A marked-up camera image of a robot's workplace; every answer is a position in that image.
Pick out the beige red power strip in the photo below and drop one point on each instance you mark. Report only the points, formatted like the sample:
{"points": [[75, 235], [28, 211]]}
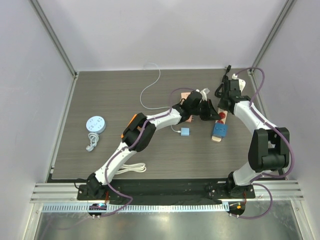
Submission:
{"points": [[223, 115]]}

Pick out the white slotted cable duct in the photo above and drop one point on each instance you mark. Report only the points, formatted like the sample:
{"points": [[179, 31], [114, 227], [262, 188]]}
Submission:
{"points": [[87, 207]]}

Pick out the tan cube socket adapter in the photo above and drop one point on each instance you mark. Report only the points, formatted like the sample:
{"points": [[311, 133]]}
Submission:
{"points": [[184, 95]]}

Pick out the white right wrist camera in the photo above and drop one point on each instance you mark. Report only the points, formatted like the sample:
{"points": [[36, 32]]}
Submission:
{"points": [[237, 84]]}

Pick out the light blue charger plug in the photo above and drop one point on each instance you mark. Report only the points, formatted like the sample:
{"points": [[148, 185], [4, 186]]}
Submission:
{"points": [[184, 131]]}

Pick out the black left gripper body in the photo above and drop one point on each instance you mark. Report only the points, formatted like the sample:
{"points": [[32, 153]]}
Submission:
{"points": [[204, 111]]}

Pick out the pink charger plug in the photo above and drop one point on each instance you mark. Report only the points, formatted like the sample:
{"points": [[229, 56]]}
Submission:
{"points": [[191, 118]]}

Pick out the orange power strip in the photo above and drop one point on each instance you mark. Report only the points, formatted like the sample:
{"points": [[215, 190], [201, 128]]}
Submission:
{"points": [[134, 116]]}

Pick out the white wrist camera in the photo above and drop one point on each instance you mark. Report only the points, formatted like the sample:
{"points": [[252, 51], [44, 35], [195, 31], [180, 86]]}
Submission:
{"points": [[237, 84], [204, 93]]}

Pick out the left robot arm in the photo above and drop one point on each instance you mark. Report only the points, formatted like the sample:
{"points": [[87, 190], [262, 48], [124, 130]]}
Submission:
{"points": [[140, 130]]}

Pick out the left aluminium frame post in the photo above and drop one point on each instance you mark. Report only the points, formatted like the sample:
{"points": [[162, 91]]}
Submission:
{"points": [[52, 35]]}

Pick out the aluminium frame post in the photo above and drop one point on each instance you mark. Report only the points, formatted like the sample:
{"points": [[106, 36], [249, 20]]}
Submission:
{"points": [[280, 19], [52, 35]]}

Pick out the right aluminium frame post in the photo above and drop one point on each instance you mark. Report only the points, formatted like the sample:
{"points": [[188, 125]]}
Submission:
{"points": [[280, 19]]}

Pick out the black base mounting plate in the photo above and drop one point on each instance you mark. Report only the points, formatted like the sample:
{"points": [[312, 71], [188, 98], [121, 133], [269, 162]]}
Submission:
{"points": [[156, 189]]}

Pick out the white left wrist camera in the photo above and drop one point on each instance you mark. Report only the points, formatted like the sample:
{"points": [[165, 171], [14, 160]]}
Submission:
{"points": [[204, 93]]}

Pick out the blue cube adapter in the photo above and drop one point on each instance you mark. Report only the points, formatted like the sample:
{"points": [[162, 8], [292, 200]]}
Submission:
{"points": [[219, 130]]}

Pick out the aluminium front rail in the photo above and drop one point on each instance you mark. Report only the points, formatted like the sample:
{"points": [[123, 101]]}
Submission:
{"points": [[280, 190]]}

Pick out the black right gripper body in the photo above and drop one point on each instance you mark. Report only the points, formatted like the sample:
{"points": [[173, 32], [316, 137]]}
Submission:
{"points": [[225, 100]]}

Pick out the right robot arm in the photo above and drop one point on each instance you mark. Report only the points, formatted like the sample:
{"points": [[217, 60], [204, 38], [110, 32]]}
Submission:
{"points": [[268, 150]]}

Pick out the round light blue socket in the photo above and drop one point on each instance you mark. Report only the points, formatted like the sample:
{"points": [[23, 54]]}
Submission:
{"points": [[96, 124]]}

